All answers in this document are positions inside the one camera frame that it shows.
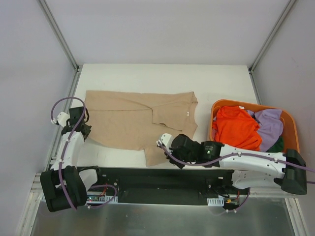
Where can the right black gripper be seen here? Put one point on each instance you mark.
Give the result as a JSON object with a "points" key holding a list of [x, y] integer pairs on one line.
{"points": [[175, 155]]}

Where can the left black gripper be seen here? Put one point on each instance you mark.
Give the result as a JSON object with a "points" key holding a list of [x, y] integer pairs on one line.
{"points": [[82, 128]]}

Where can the beige t-shirt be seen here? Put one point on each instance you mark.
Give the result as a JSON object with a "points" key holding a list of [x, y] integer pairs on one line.
{"points": [[135, 121]]}

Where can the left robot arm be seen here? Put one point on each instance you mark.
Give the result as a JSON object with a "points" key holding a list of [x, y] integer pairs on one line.
{"points": [[63, 185]]}

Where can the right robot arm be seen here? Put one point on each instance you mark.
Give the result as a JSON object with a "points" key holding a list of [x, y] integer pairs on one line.
{"points": [[250, 168]]}

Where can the orange t-shirt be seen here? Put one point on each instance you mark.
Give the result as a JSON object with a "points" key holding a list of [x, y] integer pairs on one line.
{"points": [[235, 127]]}

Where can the lavender t-shirt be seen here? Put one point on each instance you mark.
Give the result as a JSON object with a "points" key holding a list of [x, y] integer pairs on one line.
{"points": [[270, 126]]}

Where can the dark green t-shirt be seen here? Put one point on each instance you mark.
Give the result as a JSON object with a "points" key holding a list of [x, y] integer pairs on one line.
{"points": [[278, 146]]}

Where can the orange plastic basket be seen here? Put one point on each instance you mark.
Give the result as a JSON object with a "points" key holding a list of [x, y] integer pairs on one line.
{"points": [[289, 134]]}

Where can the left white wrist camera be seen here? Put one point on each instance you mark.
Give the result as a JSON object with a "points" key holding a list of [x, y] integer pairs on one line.
{"points": [[61, 119]]}

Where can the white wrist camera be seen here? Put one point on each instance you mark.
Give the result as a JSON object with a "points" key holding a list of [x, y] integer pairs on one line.
{"points": [[165, 140], [61, 119]]}

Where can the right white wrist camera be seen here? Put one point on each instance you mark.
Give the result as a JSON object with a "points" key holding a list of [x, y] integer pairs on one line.
{"points": [[165, 140]]}

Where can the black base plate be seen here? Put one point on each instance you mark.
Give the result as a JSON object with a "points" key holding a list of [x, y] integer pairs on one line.
{"points": [[165, 186]]}

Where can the right white cable duct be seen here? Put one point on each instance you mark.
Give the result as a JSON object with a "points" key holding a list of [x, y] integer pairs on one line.
{"points": [[215, 202]]}

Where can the white cable duct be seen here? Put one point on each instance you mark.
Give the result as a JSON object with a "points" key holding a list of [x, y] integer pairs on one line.
{"points": [[98, 199], [215, 202]]}

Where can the left white cable duct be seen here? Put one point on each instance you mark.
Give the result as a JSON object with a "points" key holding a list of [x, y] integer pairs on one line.
{"points": [[98, 199]]}

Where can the aluminium rail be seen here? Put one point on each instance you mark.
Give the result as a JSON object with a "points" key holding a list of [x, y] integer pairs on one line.
{"points": [[256, 192]]}

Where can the left aluminium frame post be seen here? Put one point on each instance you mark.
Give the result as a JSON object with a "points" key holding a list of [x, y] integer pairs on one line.
{"points": [[58, 33]]}

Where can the aluminium frame post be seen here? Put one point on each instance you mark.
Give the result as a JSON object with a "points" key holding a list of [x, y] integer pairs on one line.
{"points": [[58, 33], [272, 34]]}

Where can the right aluminium frame post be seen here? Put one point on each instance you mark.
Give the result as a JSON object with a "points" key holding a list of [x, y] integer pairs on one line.
{"points": [[272, 34]]}

